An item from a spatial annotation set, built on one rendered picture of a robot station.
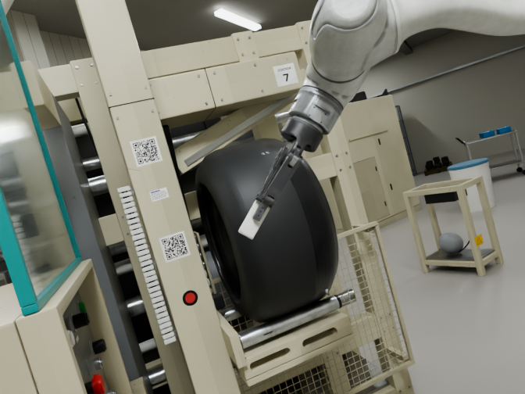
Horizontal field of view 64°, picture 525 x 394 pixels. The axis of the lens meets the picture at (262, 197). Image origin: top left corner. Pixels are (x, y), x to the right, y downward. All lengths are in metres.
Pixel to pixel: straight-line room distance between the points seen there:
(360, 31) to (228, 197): 0.66
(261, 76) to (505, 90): 12.19
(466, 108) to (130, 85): 12.64
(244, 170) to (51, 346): 0.72
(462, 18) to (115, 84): 0.91
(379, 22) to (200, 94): 1.04
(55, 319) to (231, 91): 1.18
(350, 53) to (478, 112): 12.95
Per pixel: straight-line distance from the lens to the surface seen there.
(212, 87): 1.60
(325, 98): 0.77
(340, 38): 0.63
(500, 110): 13.59
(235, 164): 1.19
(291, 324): 1.31
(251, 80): 1.65
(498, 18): 0.85
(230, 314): 1.54
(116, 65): 1.32
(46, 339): 0.62
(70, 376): 0.64
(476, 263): 4.00
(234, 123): 1.73
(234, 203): 1.13
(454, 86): 13.59
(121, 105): 1.28
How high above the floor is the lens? 1.36
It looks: 3 degrees down
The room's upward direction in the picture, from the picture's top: 16 degrees counter-clockwise
